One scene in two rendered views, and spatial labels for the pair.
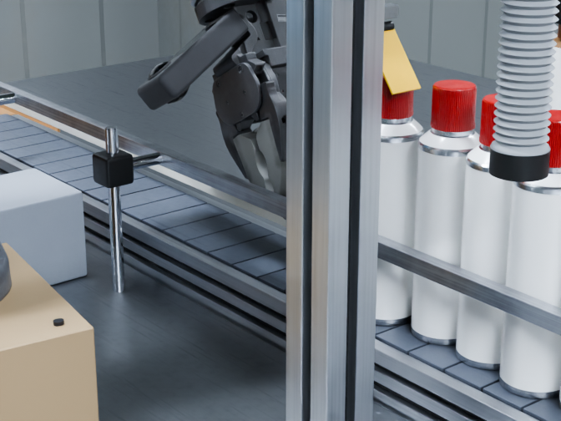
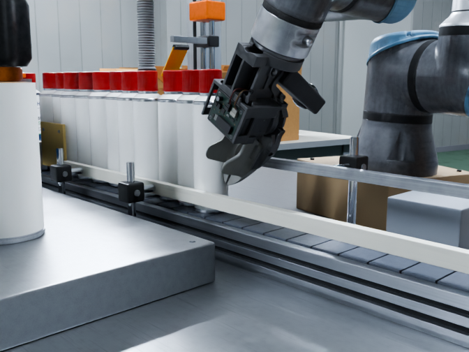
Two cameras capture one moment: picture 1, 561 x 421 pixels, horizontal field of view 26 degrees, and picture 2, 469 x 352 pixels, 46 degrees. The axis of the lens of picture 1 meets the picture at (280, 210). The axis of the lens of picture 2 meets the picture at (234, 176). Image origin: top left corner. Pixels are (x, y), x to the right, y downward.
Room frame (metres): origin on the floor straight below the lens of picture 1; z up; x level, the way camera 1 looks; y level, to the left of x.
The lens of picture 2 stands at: (1.82, -0.06, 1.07)
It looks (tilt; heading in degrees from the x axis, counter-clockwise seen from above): 10 degrees down; 175
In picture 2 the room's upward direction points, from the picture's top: straight up
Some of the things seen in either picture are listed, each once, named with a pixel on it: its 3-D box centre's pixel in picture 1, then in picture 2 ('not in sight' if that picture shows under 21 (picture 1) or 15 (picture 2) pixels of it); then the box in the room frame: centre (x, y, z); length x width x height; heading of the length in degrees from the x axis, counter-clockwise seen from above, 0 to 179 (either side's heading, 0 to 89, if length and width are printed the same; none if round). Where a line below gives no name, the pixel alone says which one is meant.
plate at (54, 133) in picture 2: not in sight; (53, 144); (0.68, -0.34, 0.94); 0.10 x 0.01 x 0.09; 39
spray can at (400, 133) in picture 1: (389, 197); (174, 135); (0.93, -0.09, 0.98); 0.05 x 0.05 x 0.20
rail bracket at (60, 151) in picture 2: not in sight; (70, 179); (0.80, -0.28, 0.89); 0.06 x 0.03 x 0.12; 129
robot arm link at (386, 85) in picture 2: not in sight; (405, 72); (0.89, 0.30, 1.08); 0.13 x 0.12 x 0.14; 29
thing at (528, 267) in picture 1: (544, 254); (121, 128); (0.80, -0.19, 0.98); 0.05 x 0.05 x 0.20
